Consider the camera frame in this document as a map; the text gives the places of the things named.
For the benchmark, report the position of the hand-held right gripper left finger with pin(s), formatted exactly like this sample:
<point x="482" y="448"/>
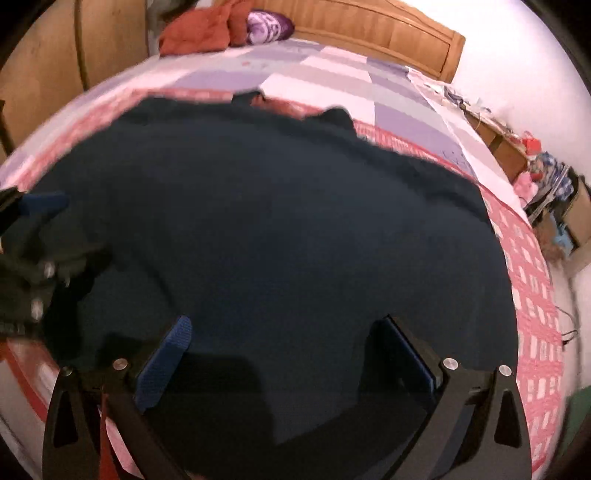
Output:
<point x="164" y="360"/>

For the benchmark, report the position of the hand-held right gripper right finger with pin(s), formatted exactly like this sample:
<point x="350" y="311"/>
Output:
<point x="406" y="355"/>

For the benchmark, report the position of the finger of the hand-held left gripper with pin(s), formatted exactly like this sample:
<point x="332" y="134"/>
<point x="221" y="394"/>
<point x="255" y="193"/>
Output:
<point x="41" y="204"/>

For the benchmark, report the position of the dark navy coat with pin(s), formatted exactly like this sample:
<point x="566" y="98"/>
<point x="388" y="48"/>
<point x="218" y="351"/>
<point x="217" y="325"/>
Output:
<point x="277" y="230"/>

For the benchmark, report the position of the wooden wardrobe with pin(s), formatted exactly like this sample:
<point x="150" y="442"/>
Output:
<point x="46" y="69"/>

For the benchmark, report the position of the light blue object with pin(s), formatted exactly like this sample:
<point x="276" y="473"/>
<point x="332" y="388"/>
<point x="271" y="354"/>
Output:
<point x="562" y="237"/>

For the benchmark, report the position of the pink cloth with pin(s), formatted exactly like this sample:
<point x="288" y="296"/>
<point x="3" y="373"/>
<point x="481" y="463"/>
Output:
<point x="524" y="187"/>

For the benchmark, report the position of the wooden bedside cabinet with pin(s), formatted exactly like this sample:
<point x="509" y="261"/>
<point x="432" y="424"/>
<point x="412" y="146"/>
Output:
<point x="508" y="157"/>

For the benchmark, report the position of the cardboard box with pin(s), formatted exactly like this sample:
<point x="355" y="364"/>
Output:
<point x="579" y="212"/>

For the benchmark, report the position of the orange-red jacket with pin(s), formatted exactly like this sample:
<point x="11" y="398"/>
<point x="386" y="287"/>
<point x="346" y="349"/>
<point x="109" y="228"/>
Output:
<point x="198" y="32"/>

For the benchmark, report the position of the blue plaid cloth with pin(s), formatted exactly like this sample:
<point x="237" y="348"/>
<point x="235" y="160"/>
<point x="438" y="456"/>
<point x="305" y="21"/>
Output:
<point x="549" y="170"/>

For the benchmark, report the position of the dark grey cloth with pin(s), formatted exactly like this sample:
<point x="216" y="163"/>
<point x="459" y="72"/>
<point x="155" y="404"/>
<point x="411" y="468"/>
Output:
<point x="171" y="7"/>

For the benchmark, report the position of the red bag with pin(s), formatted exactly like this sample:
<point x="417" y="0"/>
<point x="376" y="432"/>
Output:
<point x="532" y="145"/>

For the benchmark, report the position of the purple printed pillow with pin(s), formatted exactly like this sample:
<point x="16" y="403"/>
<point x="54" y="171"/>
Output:
<point x="270" y="26"/>

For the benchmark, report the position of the wooden headboard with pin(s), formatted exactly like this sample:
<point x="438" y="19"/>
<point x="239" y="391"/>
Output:
<point x="392" y="37"/>

